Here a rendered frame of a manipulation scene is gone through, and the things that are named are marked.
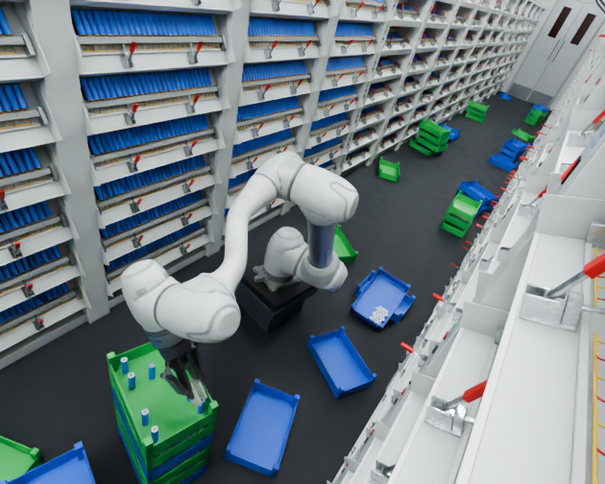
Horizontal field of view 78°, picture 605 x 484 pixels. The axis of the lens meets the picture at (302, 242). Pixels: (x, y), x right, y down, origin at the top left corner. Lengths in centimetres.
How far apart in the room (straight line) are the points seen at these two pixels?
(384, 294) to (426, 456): 176
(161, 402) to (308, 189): 75
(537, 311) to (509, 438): 13
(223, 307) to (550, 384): 57
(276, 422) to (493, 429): 144
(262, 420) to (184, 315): 98
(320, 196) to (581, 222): 73
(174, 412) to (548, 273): 103
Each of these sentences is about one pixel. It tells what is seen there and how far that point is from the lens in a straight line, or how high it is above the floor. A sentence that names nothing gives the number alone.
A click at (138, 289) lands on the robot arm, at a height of 87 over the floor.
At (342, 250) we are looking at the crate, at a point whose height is 0.
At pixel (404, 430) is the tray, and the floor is 93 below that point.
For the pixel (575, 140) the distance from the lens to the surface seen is 103.
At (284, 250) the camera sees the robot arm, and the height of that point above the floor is 45.
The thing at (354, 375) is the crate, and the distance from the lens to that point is 190.
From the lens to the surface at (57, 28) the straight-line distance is 130.
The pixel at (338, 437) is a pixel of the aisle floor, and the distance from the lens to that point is 173.
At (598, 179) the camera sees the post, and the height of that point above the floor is 138.
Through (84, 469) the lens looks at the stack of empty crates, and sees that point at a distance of 145.
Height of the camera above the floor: 150
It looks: 37 degrees down
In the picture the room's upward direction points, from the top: 17 degrees clockwise
